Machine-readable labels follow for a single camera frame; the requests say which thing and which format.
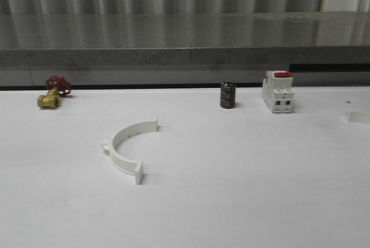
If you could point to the white half pipe clamp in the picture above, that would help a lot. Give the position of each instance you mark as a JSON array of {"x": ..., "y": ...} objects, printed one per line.
[
  {"x": 353, "y": 116},
  {"x": 122, "y": 163}
]

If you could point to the black cylindrical capacitor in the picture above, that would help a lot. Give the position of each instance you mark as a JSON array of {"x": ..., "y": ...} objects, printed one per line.
[{"x": 227, "y": 95}]

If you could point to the brass valve red handwheel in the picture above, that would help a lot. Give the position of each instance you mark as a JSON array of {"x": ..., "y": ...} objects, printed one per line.
[{"x": 57, "y": 87}]

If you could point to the white circuit breaker red switch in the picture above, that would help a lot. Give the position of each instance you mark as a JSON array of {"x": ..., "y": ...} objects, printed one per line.
[{"x": 277, "y": 92}]

